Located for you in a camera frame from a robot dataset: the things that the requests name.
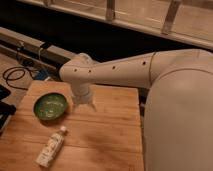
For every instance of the green ceramic bowl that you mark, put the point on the green ceramic bowl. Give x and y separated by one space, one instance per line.
50 106

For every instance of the blue box on floor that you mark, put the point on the blue box on floor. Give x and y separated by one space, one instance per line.
42 75

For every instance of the black equipment at left edge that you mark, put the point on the black equipment at left edge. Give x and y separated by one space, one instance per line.
6 110

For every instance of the glass railing with metal posts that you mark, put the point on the glass railing with metal posts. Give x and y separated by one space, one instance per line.
186 21

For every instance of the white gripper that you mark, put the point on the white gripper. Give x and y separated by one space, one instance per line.
82 94

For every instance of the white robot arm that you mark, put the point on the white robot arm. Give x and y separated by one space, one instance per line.
178 119

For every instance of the white plastic bottle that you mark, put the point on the white plastic bottle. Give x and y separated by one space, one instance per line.
51 148

